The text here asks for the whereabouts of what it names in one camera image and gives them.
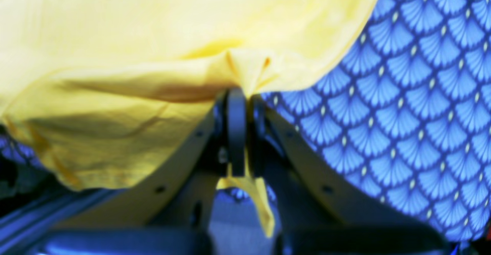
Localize blue fan-pattern tablecloth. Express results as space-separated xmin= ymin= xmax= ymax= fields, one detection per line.
xmin=5 ymin=0 xmax=490 ymax=242

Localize yellow T-shirt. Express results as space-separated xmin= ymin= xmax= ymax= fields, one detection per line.
xmin=0 ymin=0 xmax=388 ymax=238

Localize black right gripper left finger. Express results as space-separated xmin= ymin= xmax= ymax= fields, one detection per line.
xmin=55 ymin=89 xmax=247 ymax=232

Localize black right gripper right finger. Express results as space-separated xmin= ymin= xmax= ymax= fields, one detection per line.
xmin=249 ymin=95 xmax=433 ymax=232

